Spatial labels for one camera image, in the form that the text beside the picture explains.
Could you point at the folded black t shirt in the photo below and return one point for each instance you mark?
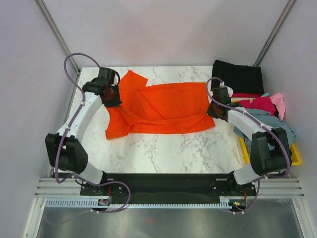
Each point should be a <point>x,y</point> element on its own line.
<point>241,78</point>

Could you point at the white slotted cable duct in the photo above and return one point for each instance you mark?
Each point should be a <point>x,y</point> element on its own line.
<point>99,203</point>

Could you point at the grey blue t shirt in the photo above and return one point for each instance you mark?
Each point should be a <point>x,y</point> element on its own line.
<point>270,120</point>

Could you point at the left aluminium frame post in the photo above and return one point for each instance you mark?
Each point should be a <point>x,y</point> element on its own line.
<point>53,26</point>

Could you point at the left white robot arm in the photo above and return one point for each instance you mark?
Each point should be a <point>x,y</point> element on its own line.
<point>64,148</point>

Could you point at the magenta t shirt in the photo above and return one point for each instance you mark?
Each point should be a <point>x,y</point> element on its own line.
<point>260,103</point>

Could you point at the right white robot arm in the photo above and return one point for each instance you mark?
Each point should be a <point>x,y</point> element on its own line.
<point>270,151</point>

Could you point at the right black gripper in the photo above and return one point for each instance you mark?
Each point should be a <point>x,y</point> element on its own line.
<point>210,112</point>

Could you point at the aluminium frame post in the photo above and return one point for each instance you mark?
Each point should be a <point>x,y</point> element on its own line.
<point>274,32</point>
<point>53,26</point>

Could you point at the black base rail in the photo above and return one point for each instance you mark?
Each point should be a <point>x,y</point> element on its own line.
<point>168,188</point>

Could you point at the pink t shirt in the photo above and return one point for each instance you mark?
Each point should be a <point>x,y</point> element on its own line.
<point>278,102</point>

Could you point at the right aluminium frame post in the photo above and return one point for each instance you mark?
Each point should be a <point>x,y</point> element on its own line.
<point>274,32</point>

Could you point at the orange t shirt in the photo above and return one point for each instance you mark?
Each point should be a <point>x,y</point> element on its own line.
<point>173,108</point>

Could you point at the folded red t shirt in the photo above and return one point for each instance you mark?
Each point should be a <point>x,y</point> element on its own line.
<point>245,95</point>

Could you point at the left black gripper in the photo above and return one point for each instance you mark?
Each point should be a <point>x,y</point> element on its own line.
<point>117,102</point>

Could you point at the yellow plastic bin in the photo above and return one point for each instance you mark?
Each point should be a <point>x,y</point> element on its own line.
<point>295,157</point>

